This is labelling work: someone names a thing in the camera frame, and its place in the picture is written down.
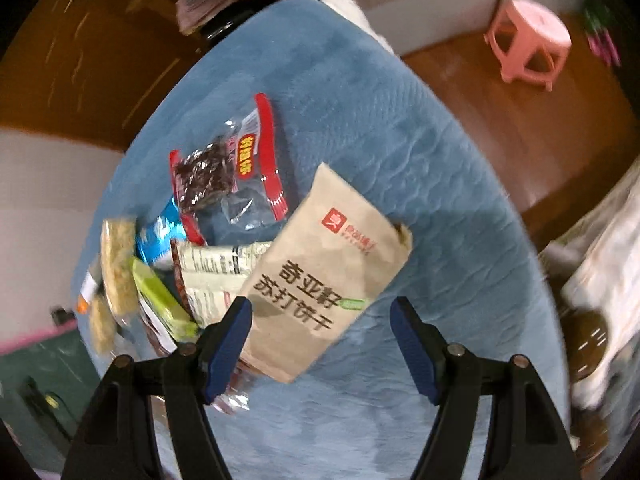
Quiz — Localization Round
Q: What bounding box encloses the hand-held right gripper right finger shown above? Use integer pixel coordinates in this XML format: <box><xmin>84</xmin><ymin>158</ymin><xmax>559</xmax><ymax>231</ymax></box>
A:
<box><xmin>390</xmin><ymin>296</ymin><xmax>583</xmax><ymax>480</ymax></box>

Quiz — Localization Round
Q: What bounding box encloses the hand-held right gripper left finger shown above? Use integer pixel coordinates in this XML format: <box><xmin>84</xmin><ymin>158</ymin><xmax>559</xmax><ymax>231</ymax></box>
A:
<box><xmin>61</xmin><ymin>296</ymin><xmax>253</xmax><ymax>480</ymax></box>

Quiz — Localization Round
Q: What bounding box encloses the dark red snack packet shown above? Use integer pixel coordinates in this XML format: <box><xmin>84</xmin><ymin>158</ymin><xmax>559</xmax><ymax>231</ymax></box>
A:
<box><xmin>170</xmin><ymin>239</ymin><xmax>273</xmax><ymax>326</ymax></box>

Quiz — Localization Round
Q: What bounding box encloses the green snack packet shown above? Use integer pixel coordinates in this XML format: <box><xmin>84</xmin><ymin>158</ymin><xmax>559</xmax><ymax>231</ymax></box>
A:
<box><xmin>131</xmin><ymin>257</ymin><xmax>200</xmax><ymax>341</ymax></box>

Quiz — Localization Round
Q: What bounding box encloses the clear rice cracker packet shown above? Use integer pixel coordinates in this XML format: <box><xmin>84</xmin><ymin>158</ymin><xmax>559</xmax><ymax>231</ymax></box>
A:
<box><xmin>100</xmin><ymin>217</ymin><xmax>138</xmax><ymax>317</ymax></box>
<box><xmin>89</xmin><ymin>297</ymin><xmax>117</xmax><ymax>356</ymax></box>

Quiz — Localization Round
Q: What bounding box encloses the brown paper cracker packet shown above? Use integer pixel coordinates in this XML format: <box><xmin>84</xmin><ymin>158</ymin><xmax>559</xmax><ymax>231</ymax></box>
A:
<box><xmin>239</xmin><ymin>162</ymin><xmax>414</xmax><ymax>385</ymax></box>

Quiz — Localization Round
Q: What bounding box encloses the blue white snack packet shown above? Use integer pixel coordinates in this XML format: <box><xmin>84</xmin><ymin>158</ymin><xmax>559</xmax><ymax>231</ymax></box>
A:
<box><xmin>136</xmin><ymin>199</ymin><xmax>188</xmax><ymax>268</ymax></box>

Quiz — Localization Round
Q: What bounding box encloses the orange white snack packet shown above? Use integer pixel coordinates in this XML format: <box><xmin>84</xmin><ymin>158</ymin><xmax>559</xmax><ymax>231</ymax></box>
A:
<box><xmin>75</xmin><ymin>260</ymin><xmax>103</xmax><ymax>316</ymax></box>

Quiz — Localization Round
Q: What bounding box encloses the large white blue packet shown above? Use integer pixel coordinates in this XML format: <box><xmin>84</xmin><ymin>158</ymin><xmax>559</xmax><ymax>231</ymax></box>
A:
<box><xmin>169</xmin><ymin>92</ymin><xmax>290</xmax><ymax>246</ymax></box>

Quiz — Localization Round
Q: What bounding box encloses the brown round object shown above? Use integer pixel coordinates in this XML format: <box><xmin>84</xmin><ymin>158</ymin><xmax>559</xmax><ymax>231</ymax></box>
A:
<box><xmin>560</xmin><ymin>305</ymin><xmax>611</xmax><ymax>381</ymax></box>

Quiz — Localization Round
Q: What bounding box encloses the white striped blanket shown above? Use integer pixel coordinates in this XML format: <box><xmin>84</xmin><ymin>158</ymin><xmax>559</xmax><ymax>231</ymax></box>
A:
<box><xmin>540</xmin><ymin>155</ymin><xmax>640</xmax><ymax>411</ymax></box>

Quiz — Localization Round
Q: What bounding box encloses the blue towel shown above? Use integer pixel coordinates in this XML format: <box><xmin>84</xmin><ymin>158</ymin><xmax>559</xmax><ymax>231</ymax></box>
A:
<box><xmin>70</xmin><ymin>0</ymin><xmax>573</xmax><ymax>480</ymax></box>

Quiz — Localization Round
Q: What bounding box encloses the wooden door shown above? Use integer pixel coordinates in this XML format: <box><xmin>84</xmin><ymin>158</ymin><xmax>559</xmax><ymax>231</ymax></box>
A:
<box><xmin>0</xmin><ymin>0</ymin><xmax>201</xmax><ymax>153</ymax></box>

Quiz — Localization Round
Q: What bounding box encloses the black object on shelf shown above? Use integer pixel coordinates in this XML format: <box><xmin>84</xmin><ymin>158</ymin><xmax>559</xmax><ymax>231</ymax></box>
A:
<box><xmin>200</xmin><ymin>15</ymin><xmax>251</xmax><ymax>43</ymax></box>

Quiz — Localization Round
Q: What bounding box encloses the pink plastic stool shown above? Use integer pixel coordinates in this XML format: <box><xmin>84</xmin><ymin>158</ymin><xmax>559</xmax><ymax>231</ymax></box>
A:
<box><xmin>483</xmin><ymin>0</ymin><xmax>572</xmax><ymax>92</ymax></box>

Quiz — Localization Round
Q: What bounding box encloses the white cloth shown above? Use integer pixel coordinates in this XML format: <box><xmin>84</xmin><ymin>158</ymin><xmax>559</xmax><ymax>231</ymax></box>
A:
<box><xmin>320</xmin><ymin>0</ymin><xmax>398</xmax><ymax>56</ymax></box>

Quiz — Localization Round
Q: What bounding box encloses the stack of papers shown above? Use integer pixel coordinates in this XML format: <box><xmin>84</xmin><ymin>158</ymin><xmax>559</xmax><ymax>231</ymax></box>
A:
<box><xmin>175</xmin><ymin>0</ymin><xmax>261</xmax><ymax>36</ymax></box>

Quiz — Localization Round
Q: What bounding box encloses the pink toy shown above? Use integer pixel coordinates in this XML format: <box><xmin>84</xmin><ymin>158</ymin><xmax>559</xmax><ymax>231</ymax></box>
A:
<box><xmin>587</xmin><ymin>30</ymin><xmax>623</xmax><ymax>67</ymax></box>

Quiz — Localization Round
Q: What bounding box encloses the green box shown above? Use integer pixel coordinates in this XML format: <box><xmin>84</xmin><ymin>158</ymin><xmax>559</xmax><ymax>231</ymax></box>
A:
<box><xmin>582</xmin><ymin>2</ymin><xmax>616</xmax><ymax>33</ymax></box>

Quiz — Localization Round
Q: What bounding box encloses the green chalkboard with pink frame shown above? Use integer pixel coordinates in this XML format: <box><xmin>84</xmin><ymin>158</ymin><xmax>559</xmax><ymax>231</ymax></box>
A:
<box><xmin>0</xmin><ymin>325</ymin><xmax>101</xmax><ymax>461</ymax></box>

